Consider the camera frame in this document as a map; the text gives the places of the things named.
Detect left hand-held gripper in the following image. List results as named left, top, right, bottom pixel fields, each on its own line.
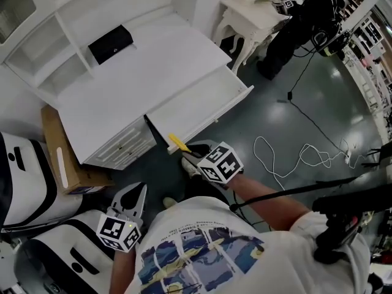
left=96, top=183, right=148, bottom=253

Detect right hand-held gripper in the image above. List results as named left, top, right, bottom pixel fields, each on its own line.
left=182, top=140, right=245, bottom=185

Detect yellow handled screwdriver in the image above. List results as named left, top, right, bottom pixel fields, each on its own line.
left=168, top=133, right=193, bottom=153

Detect white wooden drawer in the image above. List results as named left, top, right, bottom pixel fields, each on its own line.
left=145, top=65, right=255, bottom=155

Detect person's right forearm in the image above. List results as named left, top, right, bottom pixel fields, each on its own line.
left=228, top=173, right=311, bottom=233

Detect person's left forearm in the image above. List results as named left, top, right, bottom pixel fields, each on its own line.
left=108, top=246, right=137, bottom=294

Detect person's black trousers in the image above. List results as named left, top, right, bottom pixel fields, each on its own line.
left=183, top=175, right=231, bottom=205

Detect white plastic strip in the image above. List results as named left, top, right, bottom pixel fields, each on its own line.
left=56, top=147, right=69, bottom=189

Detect white and black machine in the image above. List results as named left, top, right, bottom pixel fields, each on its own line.
left=0, top=131, right=84, bottom=230
left=13, top=209, right=124, bottom=294

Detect white desk with hutch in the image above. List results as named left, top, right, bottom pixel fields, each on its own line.
left=2, top=0, right=233, bottom=170

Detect black rod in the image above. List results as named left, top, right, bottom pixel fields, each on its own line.
left=228, top=176, right=358, bottom=213

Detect brown cardboard box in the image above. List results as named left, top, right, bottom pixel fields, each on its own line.
left=40, top=104, right=116, bottom=195

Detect white printed t-shirt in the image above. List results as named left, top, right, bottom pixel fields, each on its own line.
left=123, top=195, right=373, bottom=294

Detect black rectangular box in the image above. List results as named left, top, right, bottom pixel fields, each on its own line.
left=88, top=24, right=135, bottom=66

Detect white carved side table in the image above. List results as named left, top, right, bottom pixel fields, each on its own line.
left=212, top=0, right=292, bottom=74

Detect black and yellow device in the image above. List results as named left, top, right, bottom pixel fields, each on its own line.
left=311, top=28, right=352, bottom=58

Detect black stand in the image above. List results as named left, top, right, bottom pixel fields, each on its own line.
left=360, top=141, right=392, bottom=172

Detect white storage shelves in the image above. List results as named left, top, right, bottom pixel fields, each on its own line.
left=345, top=9, right=392, bottom=113

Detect white floor cable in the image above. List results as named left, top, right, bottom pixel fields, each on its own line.
left=253, top=136, right=366, bottom=191

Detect black floor cable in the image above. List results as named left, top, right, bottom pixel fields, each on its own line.
left=287, top=50, right=349, bottom=150

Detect black worn camera rig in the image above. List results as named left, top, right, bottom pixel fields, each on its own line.
left=311, top=187, right=392, bottom=265

